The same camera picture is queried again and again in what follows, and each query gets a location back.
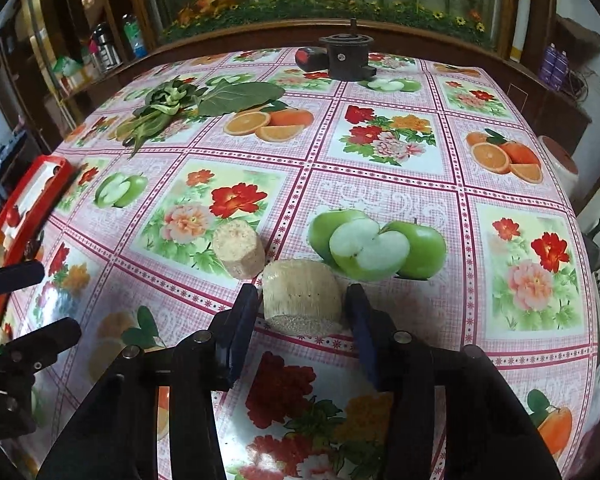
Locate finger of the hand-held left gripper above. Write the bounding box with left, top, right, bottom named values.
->
left=0, top=260, right=46, bottom=297
left=0, top=316, right=82, bottom=378

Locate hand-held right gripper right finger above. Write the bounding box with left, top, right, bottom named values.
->
left=345, top=284, right=563, bottom=480

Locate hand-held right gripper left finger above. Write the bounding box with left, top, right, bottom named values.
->
left=37, top=284, right=263, bottom=480

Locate peeled sugarcane piece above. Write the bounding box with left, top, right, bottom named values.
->
left=211, top=221, right=267, bottom=279
left=262, top=258, right=342, bottom=333

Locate red-rimmed white foam tray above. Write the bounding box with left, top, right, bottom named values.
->
left=0, top=155, right=76, bottom=341

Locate floral fruit print tablecloth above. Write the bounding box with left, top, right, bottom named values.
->
left=0, top=46, right=600, bottom=480

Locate green plastic bag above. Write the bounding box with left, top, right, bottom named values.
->
left=52, top=55, right=88, bottom=82

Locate leafy green vegetables bunch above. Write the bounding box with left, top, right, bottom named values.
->
left=115, top=77, right=287, bottom=160

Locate steel thermos flask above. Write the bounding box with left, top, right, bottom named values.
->
left=91, top=22, right=123, bottom=73

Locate wooden cabinet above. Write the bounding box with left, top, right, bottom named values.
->
left=0, top=0, right=151, bottom=126

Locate white brown ceramic jar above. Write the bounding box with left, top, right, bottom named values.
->
left=536, top=135, right=579, bottom=201

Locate green-capped plastic bottle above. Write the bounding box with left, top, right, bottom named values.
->
left=121, top=12, right=148, bottom=59

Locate black round metal device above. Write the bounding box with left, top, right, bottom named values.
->
left=319, top=19, right=378, bottom=82

